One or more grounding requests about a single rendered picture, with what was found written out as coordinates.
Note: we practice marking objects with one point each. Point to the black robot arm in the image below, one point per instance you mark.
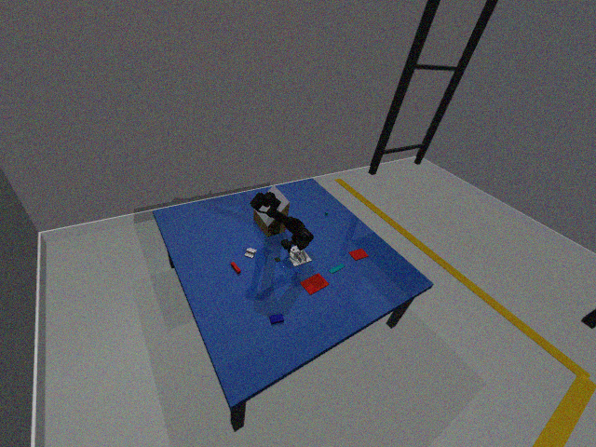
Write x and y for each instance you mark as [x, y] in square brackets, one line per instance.
[294, 225]

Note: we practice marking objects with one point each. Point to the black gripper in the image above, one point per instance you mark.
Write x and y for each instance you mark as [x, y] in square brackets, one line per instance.
[286, 244]

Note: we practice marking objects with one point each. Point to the red flat square plate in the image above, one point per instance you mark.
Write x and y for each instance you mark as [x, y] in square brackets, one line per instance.
[358, 254]
[315, 283]

